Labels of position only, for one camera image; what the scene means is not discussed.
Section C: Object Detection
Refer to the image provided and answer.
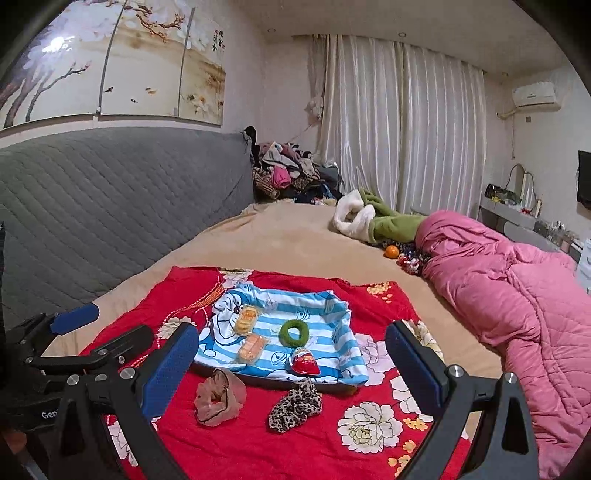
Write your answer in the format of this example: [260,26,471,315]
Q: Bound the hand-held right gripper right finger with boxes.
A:
[385,320,541,480]

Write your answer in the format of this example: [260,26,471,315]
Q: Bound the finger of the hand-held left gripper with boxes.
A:
[7,303,101,352]
[28,324,154,374]

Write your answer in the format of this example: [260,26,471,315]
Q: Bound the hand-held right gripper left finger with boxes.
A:
[53,322,201,480]

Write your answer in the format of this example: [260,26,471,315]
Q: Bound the yellow rice cracker packet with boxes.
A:
[233,305,260,335]

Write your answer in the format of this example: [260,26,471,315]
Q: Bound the blue striped cloth lined tray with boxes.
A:
[191,282,370,395]

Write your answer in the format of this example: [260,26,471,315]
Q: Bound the green fuzzy scrunchie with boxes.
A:
[279,319,315,347]

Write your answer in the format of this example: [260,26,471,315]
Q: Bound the beige sheer scrunchie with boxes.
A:
[194,368,247,426]

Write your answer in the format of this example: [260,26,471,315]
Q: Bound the orange rice cracker packet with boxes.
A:
[236,333,269,365]

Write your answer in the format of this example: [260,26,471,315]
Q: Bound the pile of wrapped candies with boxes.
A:
[397,249,432,277]

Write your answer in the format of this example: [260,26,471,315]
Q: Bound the red and white egg candy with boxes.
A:
[289,347,321,376]

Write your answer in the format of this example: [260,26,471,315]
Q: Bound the red floral blanket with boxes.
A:
[78,265,472,480]

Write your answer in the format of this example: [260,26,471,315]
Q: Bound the pink quilt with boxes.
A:
[416,210,591,478]

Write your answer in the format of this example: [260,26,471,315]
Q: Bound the leopard print scrunchie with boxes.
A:
[268,377,324,435]

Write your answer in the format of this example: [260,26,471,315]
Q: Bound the grey quilted headboard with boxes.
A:
[0,127,254,330]

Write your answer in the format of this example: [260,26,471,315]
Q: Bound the green and white robe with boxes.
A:
[332,188,426,245]

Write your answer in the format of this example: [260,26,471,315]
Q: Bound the cluttered dresser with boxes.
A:
[478,185,591,264]

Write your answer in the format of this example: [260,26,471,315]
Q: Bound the arched vanity mirror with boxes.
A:
[508,164,539,206]

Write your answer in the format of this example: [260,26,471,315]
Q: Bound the pile of clothes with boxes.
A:
[242,126,342,206]

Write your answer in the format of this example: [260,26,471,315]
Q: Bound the white curtains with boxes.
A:
[307,34,488,217]

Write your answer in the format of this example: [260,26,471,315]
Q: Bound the black television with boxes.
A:
[577,150,591,208]

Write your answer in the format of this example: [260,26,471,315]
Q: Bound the white air conditioner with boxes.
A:
[512,82,561,110]

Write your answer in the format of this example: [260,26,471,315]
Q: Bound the blossom wall mural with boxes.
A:
[0,0,227,132]

